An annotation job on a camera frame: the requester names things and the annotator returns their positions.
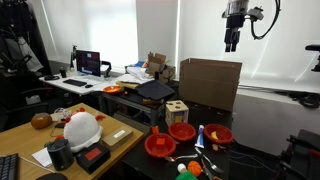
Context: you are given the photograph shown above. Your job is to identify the white paper sheets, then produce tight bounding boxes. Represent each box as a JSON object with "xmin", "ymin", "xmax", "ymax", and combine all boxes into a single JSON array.
[{"xmin": 124, "ymin": 65, "xmax": 155, "ymax": 84}]

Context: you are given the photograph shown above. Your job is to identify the open small cardboard box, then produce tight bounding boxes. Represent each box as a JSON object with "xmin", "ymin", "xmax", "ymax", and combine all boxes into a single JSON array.
[{"xmin": 146, "ymin": 52, "xmax": 177, "ymax": 84}]

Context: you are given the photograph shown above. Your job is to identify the green plastic toy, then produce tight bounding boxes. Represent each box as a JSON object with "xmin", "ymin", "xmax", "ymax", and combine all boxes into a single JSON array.
[{"xmin": 174, "ymin": 170, "xmax": 198, "ymax": 180}]

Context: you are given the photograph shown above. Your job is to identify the wooden desk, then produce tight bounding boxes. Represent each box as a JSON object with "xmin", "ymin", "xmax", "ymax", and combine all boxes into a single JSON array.
[{"xmin": 0, "ymin": 102, "xmax": 146, "ymax": 180}]

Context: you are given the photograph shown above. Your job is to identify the black oval case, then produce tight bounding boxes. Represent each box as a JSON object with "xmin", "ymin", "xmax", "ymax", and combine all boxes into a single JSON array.
[{"xmin": 34, "ymin": 171, "xmax": 69, "ymax": 180}]

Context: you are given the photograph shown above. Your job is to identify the black box red label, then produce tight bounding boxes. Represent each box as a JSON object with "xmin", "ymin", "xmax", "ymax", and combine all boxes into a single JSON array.
[{"xmin": 74, "ymin": 142, "xmax": 112, "ymax": 175}]

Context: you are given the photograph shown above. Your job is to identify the orange toy ball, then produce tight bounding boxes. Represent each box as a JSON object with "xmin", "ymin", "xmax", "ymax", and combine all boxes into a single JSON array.
[{"xmin": 187, "ymin": 160, "xmax": 203, "ymax": 178}]

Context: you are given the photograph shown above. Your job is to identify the black equipment frame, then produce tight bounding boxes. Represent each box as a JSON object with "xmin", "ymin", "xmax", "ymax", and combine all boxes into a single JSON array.
[{"xmin": 274, "ymin": 129, "xmax": 320, "ymax": 180}]

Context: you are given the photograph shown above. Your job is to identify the black cable bundle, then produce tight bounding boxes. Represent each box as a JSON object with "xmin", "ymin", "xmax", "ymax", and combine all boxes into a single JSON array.
[{"xmin": 288, "ymin": 91, "xmax": 320, "ymax": 109}]

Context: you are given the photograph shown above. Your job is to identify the black office chair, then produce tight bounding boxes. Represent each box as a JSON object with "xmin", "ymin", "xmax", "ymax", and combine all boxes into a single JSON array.
[{"xmin": 0, "ymin": 71, "xmax": 51, "ymax": 131}]

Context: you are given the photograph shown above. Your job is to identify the dark blue bin lid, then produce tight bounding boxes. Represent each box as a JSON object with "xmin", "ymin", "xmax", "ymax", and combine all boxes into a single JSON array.
[{"xmin": 134, "ymin": 79, "xmax": 177, "ymax": 102}]

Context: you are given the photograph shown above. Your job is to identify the white paper note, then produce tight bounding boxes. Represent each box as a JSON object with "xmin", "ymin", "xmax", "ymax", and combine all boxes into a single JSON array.
[{"xmin": 31, "ymin": 146, "xmax": 53, "ymax": 168}]

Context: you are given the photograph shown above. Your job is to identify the white desk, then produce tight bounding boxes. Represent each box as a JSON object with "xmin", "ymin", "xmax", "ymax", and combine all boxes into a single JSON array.
[{"xmin": 38, "ymin": 71, "xmax": 128, "ymax": 98}]

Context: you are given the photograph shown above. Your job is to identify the brown ball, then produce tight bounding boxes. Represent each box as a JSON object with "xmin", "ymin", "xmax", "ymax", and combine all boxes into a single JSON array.
[{"xmin": 30, "ymin": 111, "xmax": 54, "ymax": 130}]

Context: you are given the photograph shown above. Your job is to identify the large cardboard box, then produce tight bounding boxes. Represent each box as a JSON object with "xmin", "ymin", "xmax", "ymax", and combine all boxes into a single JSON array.
[{"xmin": 178, "ymin": 57, "xmax": 243, "ymax": 113}]

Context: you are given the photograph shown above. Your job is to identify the black desk stand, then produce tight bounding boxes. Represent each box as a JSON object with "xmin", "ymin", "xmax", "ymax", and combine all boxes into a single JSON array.
[{"xmin": 69, "ymin": 44, "xmax": 78, "ymax": 71}]

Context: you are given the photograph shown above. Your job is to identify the red plastic bowl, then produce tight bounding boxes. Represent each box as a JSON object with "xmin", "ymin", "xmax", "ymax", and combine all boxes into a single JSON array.
[
  {"xmin": 203, "ymin": 123, "xmax": 235, "ymax": 145},
  {"xmin": 143, "ymin": 132, "xmax": 177, "ymax": 159},
  {"xmin": 167, "ymin": 121, "xmax": 198, "ymax": 143}
]

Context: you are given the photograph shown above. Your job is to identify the small tan cardboard box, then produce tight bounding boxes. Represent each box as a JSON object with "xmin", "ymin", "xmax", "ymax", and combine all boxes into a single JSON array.
[{"xmin": 100, "ymin": 125, "xmax": 134, "ymax": 152}]

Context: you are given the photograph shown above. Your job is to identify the clear glass bowl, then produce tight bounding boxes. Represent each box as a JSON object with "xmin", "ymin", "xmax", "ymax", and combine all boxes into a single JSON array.
[{"xmin": 49, "ymin": 107, "xmax": 73, "ymax": 123}]

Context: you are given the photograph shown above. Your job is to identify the black mug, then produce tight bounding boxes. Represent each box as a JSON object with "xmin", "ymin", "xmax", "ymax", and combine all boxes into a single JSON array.
[{"xmin": 46, "ymin": 138, "xmax": 75, "ymax": 172}]

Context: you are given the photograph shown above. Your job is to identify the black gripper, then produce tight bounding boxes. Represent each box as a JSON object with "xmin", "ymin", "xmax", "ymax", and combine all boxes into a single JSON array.
[{"xmin": 224, "ymin": 13, "xmax": 247, "ymax": 53}]

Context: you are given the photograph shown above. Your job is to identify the black camera on stand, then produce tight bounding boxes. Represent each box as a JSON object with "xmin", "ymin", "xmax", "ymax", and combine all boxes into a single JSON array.
[{"xmin": 304, "ymin": 44, "xmax": 320, "ymax": 73}]

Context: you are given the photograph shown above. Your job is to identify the tan flat board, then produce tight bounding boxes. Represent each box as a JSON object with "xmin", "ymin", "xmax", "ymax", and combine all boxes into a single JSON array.
[{"xmin": 114, "ymin": 80, "xmax": 141, "ymax": 90}]

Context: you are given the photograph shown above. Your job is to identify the orange bowl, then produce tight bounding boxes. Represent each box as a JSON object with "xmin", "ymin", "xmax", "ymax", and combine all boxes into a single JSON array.
[{"xmin": 102, "ymin": 85, "xmax": 125, "ymax": 96}]

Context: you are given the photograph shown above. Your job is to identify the white blue toothpaste tube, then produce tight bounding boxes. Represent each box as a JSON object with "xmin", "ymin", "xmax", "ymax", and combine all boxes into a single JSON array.
[{"xmin": 194, "ymin": 124, "xmax": 206, "ymax": 149}]

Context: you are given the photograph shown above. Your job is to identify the black computer monitor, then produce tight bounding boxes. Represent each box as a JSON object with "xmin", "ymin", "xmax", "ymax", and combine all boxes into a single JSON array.
[{"xmin": 75, "ymin": 49, "xmax": 102, "ymax": 78}]

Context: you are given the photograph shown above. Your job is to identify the black keyboard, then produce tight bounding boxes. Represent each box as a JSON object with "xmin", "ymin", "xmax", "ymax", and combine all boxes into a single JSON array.
[
  {"xmin": 62, "ymin": 78, "xmax": 88, "ymax": 88},
  {"xmin": 0, "ymin": 152, "xmax": 19, "ymax": 180}
]

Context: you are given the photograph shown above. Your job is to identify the wooden shape sorter box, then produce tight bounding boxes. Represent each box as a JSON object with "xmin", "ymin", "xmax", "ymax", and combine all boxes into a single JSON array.
[{"xmin": 164, "ymin": 99, "xmax": 190, "ymax": 127}]

